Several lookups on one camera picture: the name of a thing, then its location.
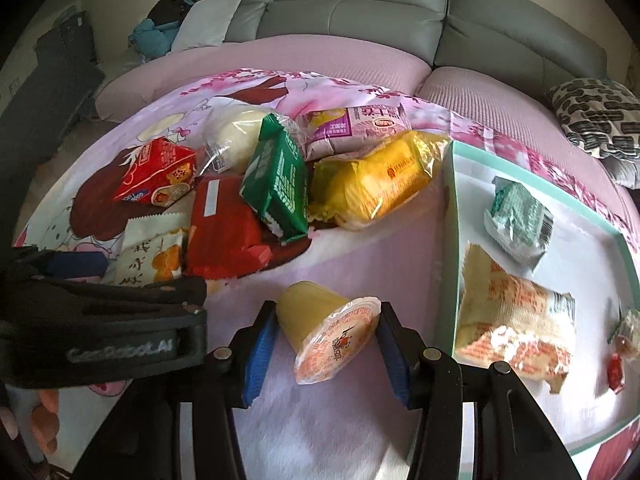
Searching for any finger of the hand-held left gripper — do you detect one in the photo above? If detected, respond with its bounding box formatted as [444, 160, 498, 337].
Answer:
[7, 246, 109, 281]
[0, 274, 208, 318]

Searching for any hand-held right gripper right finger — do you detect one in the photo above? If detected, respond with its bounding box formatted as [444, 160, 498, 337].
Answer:
[377, 301, 583, 480]

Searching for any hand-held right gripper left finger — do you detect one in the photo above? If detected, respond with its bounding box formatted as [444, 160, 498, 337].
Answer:
[72, 301, 281, 480]

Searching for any white orange print snack packet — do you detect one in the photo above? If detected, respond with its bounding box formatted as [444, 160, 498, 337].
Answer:
[102, 212, 188, 286]

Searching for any yellow jelly cup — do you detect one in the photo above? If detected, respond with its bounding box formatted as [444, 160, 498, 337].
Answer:
[276, 281, 382, 386]

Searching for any orange print cracker packet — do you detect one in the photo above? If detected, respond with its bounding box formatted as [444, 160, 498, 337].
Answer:
[455, 242, 577, 395]

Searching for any red triangular snack packet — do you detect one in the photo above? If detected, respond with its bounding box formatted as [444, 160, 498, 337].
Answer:
[112, 137, 198, 208]

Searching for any long green snack packet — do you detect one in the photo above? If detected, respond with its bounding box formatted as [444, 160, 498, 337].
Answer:
[239, 112, 310, 246]

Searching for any green grid snack packet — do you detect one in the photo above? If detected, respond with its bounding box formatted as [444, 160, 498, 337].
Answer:
[484, 177, 555, 267]

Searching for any teal rimmed white tray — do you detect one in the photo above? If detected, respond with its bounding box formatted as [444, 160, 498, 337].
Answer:
[432, 140, 640, 456]

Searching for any small red candy packet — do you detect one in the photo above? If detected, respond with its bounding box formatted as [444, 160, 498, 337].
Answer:
[606, 352, 628, 393]

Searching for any clear cake packet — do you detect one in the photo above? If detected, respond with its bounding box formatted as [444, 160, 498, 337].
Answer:
[609, 307, 640, 361]

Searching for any person's left hand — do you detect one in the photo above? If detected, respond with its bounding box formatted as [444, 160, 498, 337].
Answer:
[27, 389, 63, 465]

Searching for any printed blanket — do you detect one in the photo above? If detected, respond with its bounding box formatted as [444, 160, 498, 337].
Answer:
[10, 67, 640, 480]

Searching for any round bun in clear wrap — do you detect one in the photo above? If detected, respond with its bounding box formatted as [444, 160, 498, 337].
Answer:
[192, 102, 278, 173]

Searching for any yellow bread packet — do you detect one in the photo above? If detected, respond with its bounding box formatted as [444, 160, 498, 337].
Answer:
[307, 130, 451, 231]

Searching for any dark cabinet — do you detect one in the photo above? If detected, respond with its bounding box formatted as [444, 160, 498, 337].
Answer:
[0, 7, 106, 171]

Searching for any purple pink snack packet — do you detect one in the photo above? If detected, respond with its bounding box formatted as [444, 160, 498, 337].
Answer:
[295, 105, 413, 161]

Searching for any blue cloth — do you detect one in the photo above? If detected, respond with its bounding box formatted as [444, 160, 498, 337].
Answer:
[129, 19, 181, 58]

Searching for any black bag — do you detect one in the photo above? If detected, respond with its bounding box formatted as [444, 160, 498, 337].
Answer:
[147, 0, 198, 28]

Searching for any grey pillow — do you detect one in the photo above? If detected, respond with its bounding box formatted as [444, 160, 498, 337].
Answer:
[607, 157, 640, 188]

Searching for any black white patterned pillow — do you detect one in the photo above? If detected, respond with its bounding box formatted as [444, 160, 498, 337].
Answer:
[545, 77, 640, 161]

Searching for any grey sofa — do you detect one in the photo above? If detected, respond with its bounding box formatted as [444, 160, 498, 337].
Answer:
[100, 0, 608, 111]

